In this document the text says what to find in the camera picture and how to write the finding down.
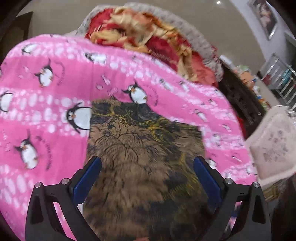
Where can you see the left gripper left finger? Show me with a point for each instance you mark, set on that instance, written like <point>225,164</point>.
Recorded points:
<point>42,221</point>

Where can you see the metal rack shelf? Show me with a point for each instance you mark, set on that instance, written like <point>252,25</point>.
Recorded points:
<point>279,77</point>

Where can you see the clutter on nightstand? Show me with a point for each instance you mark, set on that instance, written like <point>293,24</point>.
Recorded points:
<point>243,73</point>

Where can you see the dark wooden side table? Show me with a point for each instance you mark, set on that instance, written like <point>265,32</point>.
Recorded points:
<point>16,33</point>

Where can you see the framed wall picture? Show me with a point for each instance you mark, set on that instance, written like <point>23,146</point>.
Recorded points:
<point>265,16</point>

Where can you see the brown floral patterned cloth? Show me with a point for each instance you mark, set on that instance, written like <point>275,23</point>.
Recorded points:
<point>147,188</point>

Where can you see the pink penguin blanket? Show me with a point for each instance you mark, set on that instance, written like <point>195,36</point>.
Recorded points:
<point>47,85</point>

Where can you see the dark carved wooden nightstand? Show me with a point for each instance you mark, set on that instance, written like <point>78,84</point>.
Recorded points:
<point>247,107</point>

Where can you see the red and cream floral quilt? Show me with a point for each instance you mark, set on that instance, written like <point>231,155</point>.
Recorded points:
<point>143,32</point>

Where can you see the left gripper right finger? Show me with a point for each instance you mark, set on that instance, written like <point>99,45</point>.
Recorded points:
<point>239,211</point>

